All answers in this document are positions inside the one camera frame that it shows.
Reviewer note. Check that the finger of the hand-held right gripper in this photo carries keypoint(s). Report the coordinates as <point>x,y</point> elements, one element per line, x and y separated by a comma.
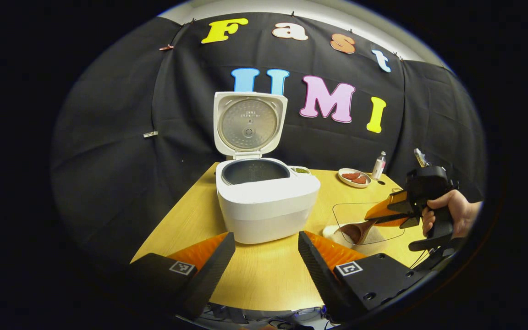
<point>390,204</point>
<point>394,222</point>

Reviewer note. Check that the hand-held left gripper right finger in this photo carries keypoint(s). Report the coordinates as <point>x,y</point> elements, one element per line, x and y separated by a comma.
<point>321,279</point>

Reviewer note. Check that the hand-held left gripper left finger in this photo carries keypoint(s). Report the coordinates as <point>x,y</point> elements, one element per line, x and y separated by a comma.
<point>213,275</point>

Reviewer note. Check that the brown wooden spoon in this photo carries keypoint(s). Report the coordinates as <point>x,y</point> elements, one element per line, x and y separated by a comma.
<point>353,231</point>

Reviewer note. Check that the white rice cooker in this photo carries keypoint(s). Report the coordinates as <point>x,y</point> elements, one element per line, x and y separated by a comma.
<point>264,206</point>

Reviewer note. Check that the clear glass rice container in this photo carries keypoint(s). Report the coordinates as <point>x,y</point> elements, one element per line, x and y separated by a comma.
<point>383,238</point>

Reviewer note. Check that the red meat patty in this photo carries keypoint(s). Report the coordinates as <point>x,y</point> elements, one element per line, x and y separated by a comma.
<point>360,180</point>
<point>350,176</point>

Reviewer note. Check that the clear bottle with pink label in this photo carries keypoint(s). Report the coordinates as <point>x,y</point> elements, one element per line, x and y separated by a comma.
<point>378,167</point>

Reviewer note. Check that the white round plate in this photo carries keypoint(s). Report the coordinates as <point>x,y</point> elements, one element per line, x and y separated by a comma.
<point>344,181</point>

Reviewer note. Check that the white divided grain dish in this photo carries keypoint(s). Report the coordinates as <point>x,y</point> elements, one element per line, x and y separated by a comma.
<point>301,170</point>

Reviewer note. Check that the silver cloth clip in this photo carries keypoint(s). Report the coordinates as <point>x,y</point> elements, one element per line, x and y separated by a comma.
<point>150,134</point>

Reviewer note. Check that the black backdrop cloth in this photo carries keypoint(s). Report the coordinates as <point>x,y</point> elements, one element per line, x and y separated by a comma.
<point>108,160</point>

